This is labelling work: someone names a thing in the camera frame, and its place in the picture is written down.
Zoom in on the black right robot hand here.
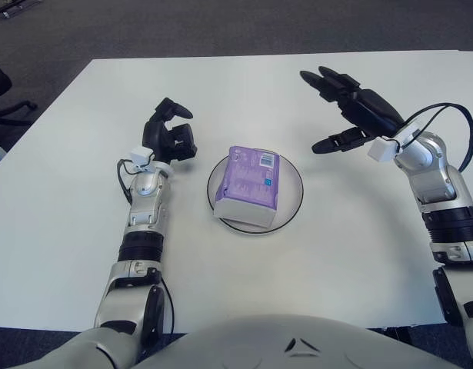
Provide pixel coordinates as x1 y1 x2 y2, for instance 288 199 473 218
299 66 406 154

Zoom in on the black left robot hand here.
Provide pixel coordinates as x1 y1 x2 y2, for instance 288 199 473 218
142 98 198 165

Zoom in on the purple tissue paper pack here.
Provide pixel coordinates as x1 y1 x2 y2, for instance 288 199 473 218
212 145 281 228

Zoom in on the white plate with black rim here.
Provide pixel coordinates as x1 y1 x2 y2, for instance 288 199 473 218
206 156 305 235

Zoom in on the black office chair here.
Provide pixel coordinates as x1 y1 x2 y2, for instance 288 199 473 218
0 57 37 126

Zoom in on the black chair wheel base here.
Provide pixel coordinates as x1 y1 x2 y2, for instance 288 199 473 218
0 0 33 18

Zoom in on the silver robot torso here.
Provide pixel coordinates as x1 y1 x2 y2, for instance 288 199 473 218
135 313 452 369

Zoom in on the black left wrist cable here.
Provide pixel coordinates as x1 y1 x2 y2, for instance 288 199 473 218
116 159 135 203

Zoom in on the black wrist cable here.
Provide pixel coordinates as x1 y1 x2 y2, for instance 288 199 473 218
116 159 135 203
397 102 473 172

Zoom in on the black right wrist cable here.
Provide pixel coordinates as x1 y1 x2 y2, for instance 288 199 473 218
397 102 473 172

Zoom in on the black left elbow cable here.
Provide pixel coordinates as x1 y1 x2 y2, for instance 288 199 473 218
157 274 176 334

